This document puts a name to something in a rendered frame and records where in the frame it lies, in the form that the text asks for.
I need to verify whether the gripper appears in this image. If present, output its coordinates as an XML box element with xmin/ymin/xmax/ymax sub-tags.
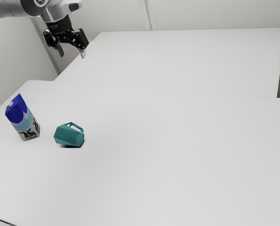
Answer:
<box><xmin>43</xmin><ymin>16</ymin><xmax>90</xmax><ymax>59</ymax></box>

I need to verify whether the teal faceted mug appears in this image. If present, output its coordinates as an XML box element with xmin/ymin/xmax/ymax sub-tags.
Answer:
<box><xmin>53</xmin><ymin>121</ymin><xmax>85</xmax><ymax>148</ymax></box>

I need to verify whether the blue milk carton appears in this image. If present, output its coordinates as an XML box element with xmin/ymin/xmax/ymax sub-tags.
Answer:
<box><xmin>5</xmin><ymin>93</ymin><xmax>41</xmax><ymax>142</ymax></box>

